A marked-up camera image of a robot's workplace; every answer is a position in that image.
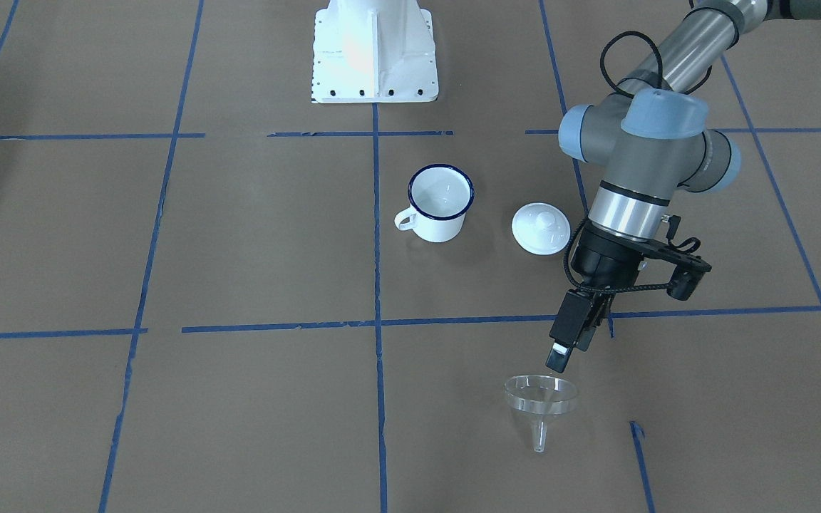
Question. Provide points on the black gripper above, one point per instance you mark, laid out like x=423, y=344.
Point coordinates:
x=598, y=262

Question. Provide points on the clear plastic funnel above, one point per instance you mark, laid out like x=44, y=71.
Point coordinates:
x=537, y=401

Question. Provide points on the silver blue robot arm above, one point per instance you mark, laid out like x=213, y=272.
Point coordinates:
x=651, y=138

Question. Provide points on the white ceramic lid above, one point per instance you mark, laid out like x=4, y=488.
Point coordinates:
x=540, y=228

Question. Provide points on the white enamel mug blue rim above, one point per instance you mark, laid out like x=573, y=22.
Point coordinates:
x=439, y=197

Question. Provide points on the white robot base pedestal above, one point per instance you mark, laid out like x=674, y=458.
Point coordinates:
x=374, y=52

